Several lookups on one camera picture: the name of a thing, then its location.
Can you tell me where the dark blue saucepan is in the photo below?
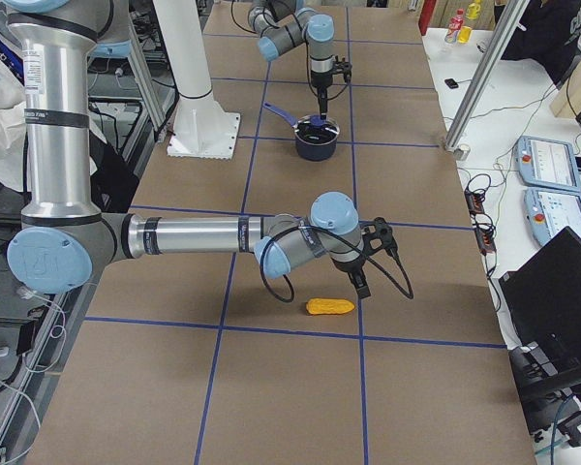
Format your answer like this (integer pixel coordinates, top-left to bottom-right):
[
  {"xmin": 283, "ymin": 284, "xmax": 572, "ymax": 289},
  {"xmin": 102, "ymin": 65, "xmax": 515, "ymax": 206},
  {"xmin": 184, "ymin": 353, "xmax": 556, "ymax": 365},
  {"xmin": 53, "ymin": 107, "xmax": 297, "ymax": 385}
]
[{"xmin": 262, "ymin": 102, "xmax": 340, "ymax": 162}]

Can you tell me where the lower teach pendant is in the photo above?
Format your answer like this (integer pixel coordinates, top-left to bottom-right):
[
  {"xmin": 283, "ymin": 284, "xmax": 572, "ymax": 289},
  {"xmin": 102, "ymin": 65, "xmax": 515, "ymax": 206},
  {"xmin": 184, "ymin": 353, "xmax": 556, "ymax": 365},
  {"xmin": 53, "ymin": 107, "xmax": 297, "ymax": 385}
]
[{"xmin": 524, "ymin": 187, "xmax": 581, "ymax": 246}]

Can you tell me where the black laptop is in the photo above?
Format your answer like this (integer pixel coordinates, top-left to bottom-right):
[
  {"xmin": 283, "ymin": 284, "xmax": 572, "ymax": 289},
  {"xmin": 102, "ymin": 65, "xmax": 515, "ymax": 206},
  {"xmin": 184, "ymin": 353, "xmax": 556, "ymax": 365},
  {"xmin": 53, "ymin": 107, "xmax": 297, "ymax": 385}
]
[{"xmin": 499, "ymin": 227, "xmax": 581, "ymax": 386}]

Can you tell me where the aluminium frame post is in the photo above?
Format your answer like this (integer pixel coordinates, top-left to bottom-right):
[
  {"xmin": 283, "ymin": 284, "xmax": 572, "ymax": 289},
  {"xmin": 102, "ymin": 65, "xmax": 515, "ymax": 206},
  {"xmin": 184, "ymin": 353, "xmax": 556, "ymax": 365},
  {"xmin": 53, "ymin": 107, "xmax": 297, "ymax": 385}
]
[{"xmin": 443, "ymin": 0, "xmax": 529, "ymax": 161}]

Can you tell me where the upper teach pendant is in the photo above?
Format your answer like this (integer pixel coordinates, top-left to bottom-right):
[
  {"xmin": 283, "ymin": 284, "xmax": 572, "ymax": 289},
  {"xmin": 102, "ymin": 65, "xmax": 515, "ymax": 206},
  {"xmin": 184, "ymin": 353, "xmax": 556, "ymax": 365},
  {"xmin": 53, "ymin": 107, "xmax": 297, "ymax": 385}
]
[{"xmin": 512, "ymin": 135, "xmax": 581, "ymax": 193}]

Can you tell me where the red drink bottle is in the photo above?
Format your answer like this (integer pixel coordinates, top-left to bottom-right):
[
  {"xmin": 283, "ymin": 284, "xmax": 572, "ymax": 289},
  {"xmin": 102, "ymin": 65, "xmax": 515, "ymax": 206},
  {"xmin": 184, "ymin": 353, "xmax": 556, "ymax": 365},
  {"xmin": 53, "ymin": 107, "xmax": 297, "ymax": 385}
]
[{"xmin": 444, "ymin": 9, "xmax": 464, "ymax": 44}]

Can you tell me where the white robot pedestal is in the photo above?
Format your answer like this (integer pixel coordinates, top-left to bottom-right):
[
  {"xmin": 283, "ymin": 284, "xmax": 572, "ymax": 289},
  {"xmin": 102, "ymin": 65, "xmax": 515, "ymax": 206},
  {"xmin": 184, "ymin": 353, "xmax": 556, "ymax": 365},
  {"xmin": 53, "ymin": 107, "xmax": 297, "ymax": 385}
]
[{"xmin": 154, "ymin": 0, "xmax": 240, "ymax": 160}]

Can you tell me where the teach pendant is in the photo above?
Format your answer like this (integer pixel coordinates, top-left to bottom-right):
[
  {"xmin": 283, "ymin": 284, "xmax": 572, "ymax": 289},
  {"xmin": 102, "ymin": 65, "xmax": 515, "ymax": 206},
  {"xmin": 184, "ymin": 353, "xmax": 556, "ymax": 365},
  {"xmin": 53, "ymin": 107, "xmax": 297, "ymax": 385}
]
[
  {"xmin": 512, "ymin": 135, "xmax": 581, "ymax": 193},
  {"xmin": 524, "ymin": 187, "xmax": 581, "ymax": 246}
]

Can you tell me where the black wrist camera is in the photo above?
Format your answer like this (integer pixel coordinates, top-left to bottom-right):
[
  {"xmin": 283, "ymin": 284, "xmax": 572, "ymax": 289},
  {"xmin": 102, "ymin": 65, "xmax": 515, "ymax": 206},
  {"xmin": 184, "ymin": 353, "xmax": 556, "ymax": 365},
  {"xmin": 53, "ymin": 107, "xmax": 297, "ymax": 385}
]
[
  {"xmin": 361, "ymin": 217, "xmax": 399, "ymax": 259},
  {"xmin": 330, "ymin": 55, "xmax": 352, "ymax": 84}
]

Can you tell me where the glass pot lid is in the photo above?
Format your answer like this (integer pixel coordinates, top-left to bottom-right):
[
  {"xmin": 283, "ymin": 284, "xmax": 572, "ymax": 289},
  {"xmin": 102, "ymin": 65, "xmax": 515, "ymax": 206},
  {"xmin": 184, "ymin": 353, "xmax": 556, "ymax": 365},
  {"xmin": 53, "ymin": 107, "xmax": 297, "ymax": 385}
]
[{"xmin": 294, "ymin": 114, "xmax": 340, "ymax": 144}]

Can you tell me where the small black square sensor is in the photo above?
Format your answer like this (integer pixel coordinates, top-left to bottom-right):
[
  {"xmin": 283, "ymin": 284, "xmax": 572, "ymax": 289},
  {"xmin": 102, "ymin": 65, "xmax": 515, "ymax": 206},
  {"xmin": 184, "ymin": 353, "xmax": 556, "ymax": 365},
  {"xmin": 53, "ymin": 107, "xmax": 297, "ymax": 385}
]
[{"xmin": 444, "ymin": 78, "xmax": 459, "ymax": 89}]

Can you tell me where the yellow corn cob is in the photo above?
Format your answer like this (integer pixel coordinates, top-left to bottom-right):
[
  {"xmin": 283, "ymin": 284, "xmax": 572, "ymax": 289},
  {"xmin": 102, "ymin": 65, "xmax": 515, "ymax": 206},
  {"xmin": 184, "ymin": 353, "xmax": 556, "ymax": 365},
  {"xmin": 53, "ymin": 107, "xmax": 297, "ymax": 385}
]
[{"xmin": 306, "ymin": 298, "xmax": 355, "ymax": 316}]

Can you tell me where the black orange power strip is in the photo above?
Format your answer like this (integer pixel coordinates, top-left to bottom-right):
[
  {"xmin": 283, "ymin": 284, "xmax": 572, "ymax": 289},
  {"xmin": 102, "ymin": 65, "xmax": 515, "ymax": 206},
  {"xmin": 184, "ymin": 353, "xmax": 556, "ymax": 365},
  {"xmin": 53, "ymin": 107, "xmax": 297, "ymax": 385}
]
[{"xmin": 464, "ymin": 188, "xmax": 497, "ymax": 256}]

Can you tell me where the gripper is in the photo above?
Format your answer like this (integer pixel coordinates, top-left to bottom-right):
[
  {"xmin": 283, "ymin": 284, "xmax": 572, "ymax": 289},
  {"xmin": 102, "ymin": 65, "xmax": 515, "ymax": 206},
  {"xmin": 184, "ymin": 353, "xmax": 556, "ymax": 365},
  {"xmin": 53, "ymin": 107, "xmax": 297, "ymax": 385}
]
[
  {"xmin": 331, "ymin": 239, "xmax": 371, "ymax": 299},
  {"xmin": 310, "ymin": 70, "xmax": 330, "ymax": 119}
]

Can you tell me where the yellow cup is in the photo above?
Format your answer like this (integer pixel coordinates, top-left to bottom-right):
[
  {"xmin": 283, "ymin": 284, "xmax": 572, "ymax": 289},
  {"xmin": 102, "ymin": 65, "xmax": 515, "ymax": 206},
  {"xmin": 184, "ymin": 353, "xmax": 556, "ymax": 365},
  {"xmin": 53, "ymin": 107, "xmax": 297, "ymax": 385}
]
[{"xmin": 457, "ymin": 26, "xmax": 473, "ymax": 44}]

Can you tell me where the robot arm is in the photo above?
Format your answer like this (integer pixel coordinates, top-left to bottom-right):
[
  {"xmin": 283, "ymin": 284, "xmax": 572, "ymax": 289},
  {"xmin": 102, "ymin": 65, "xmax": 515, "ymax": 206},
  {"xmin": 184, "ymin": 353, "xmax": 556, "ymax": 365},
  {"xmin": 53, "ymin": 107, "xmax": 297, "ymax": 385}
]
[
  {"xmin": 247, "ymin": 1, "xmax": 335, "ymax": 120},
  {"xmin": 7, "ymin": 1, "xmax": 371, "ymax": 298}
]

